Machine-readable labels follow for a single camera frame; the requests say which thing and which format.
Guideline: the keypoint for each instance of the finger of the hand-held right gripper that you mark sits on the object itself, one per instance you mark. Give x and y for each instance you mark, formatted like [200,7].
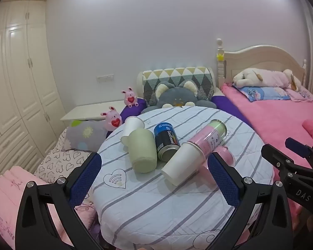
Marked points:
[276,158]
[298,145]

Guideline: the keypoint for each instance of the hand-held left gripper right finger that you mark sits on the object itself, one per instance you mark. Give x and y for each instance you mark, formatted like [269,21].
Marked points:
[224,181]

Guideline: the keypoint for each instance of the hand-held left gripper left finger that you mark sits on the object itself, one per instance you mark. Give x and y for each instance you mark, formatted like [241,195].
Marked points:
[85,177]

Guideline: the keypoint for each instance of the white paper cup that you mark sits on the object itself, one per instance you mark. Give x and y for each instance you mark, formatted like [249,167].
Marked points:
[131,127]
[184,161]

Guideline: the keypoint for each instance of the pale green cup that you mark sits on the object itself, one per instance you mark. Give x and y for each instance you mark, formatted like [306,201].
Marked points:
[142,151]

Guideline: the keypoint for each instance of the small pink bottle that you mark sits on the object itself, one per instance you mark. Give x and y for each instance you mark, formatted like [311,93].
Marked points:
[225,155]

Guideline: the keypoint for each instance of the heart patterned white cloth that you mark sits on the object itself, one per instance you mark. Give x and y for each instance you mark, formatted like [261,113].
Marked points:
[60,161]

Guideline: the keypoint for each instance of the pink bed sheet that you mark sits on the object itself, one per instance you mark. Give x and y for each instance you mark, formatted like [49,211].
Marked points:
[271,119]

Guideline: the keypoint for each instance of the grey flower pillow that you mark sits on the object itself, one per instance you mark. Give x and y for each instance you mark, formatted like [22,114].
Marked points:
[86,135]

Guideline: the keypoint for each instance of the pink and green can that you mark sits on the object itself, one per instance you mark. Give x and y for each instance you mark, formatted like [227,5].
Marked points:
[210,138]

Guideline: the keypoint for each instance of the pink printed pillow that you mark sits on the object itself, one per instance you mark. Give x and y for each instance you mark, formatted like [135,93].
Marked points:
[302,93]

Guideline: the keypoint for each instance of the blue cartoon pillow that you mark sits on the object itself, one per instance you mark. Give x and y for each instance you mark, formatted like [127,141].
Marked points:
[266,93]

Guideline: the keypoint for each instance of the pink plush rabbit toy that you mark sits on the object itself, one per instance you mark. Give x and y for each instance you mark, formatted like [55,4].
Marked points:
[112,119]
[130,97]

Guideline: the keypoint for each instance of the white side table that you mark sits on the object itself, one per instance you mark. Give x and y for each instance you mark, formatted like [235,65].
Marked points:
[94,110]

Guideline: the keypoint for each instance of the blue and black can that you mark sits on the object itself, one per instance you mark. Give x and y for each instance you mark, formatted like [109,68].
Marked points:
[165,140]

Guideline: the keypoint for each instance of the striped round table cloth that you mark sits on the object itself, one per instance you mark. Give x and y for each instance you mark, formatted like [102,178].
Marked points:
[151,208]

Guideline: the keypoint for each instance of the white and pink plush dog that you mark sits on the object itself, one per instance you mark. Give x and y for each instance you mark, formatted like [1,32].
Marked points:
[263,79]

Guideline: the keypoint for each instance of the purple cloth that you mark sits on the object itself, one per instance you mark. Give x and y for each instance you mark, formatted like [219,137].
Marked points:
[224,104]

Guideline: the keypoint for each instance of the folded pink blanket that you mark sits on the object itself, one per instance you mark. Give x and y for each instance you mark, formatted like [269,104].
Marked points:
[5,200]

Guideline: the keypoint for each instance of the cream bed headboard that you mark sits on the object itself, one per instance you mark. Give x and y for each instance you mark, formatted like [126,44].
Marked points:
[260,60]

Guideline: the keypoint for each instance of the grey plush cat toy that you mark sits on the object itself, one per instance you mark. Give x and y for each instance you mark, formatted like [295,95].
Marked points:
[176,96]

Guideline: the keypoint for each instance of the white curtain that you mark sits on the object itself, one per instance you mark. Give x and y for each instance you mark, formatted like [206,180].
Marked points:
[311,44]

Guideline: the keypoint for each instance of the triangle patterned cushion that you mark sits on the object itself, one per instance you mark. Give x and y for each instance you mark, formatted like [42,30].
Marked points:
[177,76]

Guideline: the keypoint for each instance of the cream wardrobe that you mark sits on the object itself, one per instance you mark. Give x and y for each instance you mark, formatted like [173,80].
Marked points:
[20,83]

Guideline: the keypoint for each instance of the white wall socket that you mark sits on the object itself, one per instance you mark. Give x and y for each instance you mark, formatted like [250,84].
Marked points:
[105,78]

